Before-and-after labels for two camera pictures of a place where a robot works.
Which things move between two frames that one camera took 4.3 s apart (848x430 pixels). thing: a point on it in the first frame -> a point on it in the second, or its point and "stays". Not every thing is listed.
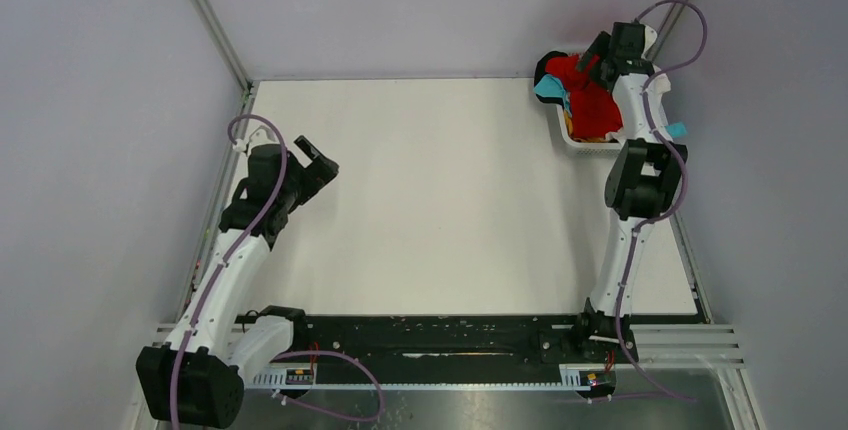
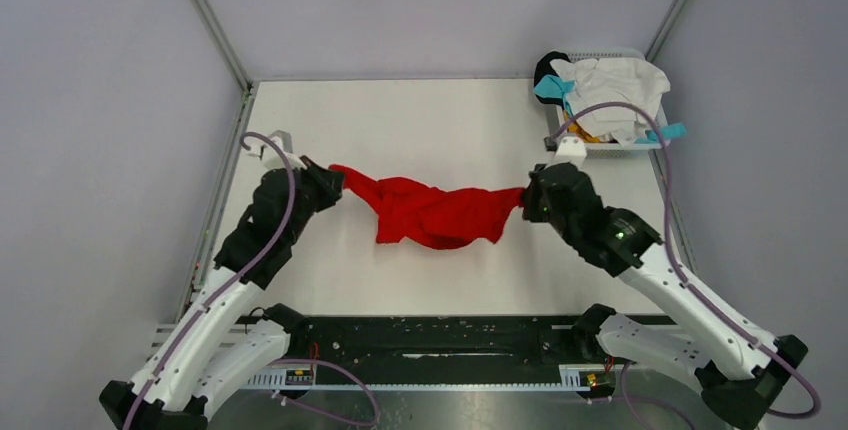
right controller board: (601, 382) stays
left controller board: (299, 377) stays
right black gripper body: (607, 57) -> (535, 206)
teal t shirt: (550, 86) stays
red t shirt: (593, 111) -> (438, 218)
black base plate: (462, 343) stays
